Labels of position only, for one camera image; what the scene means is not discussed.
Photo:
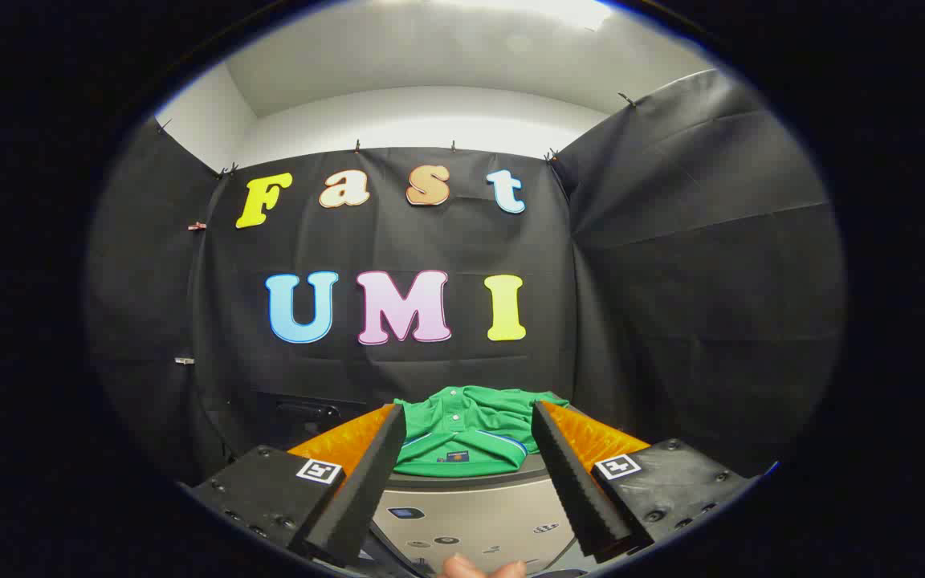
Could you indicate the green polo shirt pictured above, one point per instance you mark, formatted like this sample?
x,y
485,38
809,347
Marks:
x,y
470,429

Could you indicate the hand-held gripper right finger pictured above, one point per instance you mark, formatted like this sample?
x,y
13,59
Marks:
x,y
579,490

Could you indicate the grey cabinet box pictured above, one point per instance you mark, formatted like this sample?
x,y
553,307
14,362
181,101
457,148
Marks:
x,y
478,514

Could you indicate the black backdrop cloth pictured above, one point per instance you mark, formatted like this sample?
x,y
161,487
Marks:
x,y
671,265

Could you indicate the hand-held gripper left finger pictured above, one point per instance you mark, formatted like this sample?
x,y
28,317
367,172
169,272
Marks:
x,y
366,482

